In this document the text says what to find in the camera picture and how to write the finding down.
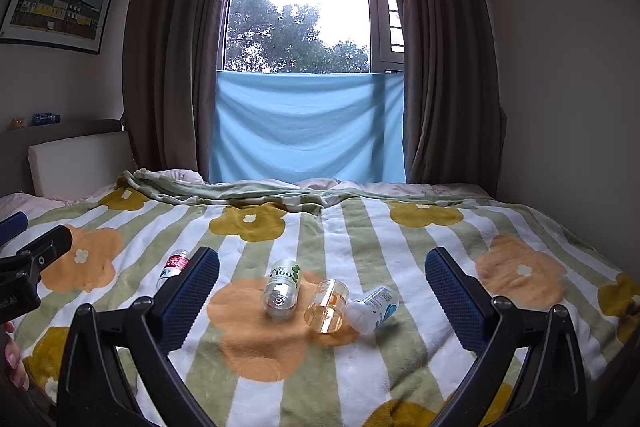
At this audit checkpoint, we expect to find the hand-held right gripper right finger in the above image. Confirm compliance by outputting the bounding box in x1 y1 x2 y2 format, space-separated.
424 247 588 427

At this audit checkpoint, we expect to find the white tube with blue print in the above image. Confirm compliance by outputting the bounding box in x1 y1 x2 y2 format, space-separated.
347 285 400 334

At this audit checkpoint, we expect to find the orange transparent cup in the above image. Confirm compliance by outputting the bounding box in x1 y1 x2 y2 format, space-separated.
303 278 351 335

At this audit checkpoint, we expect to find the brown curtain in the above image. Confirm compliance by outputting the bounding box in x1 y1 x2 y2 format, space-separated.
384 0 502 198
121 0 246 182

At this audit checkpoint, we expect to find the clear bottle with red label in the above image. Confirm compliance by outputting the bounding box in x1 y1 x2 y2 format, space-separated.
156 249 193 292

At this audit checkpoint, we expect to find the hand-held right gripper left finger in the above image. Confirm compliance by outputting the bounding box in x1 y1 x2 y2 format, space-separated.
57 246 221 427

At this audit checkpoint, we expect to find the person's left hand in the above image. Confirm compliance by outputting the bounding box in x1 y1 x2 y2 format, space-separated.
0 320 31 392

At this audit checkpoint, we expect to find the striped floral blanket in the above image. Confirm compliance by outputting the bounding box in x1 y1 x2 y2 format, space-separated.
12 168 640 427

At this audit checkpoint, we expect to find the light blue cloth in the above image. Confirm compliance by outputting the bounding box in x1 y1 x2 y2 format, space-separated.
208 70 407 185

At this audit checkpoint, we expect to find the white padded headboard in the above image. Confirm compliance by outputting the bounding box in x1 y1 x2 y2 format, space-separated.
27 130 137 198

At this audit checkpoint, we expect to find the clear bottle with green label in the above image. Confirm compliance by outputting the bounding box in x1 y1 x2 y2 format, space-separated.
261 258 303 319

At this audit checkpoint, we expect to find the pink bed sheet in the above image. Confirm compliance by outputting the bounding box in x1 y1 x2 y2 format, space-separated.
0 193 66 228

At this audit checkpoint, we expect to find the window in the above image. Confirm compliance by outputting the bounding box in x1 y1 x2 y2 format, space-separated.
219 0 405 75

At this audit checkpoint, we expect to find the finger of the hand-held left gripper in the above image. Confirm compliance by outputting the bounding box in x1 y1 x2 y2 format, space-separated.
0 224 74 279
0 211 29 247

